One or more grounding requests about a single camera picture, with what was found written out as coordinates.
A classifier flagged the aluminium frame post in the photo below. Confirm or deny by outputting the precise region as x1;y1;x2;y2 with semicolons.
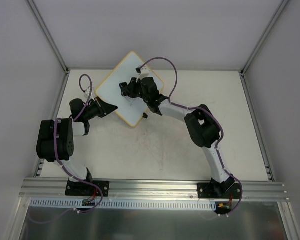
25;0;69;73
240;0;291;76

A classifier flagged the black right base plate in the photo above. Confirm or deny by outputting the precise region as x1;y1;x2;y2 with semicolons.
197;182;243;200

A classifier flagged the right aluminium frame post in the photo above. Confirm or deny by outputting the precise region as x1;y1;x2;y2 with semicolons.
240;0;291;76

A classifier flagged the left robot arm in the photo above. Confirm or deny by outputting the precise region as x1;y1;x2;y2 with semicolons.
36;97;118;195

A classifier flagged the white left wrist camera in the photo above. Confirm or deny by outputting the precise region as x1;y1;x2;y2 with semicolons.
84;86;94;99

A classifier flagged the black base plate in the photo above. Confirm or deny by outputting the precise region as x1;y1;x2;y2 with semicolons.
197;182;243;200
65;180;110;197

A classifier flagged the white slotted cable duct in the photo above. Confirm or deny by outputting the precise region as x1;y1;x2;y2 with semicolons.
29;197;217;212

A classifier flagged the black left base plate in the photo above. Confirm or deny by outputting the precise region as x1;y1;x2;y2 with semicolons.
65;180;110;197

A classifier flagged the black left easel foot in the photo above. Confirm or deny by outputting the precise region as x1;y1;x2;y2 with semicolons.
142;113;149;119

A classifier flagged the aluminium mounting rail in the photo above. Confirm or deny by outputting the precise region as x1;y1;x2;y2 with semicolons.
19;177;290;202

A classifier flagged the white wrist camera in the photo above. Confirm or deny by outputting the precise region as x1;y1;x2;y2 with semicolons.
84;86;94;99
135;66;150;80

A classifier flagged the left aluminium frame post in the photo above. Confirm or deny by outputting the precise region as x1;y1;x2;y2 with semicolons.
25;0;69;73

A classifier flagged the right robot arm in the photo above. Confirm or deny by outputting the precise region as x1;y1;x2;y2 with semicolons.
119;77;236;199

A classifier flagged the yellow framed whiteboard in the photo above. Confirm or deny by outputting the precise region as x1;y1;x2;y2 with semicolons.
95;51;149;127

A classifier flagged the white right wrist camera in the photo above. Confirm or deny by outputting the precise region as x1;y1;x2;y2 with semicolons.
135;66;150;80

